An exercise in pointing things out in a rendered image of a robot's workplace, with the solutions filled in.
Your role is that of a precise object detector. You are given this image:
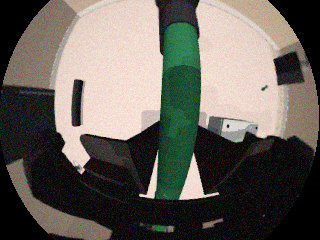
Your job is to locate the long green tube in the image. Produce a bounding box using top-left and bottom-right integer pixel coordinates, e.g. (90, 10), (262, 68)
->
(155, 21), (201, 200)

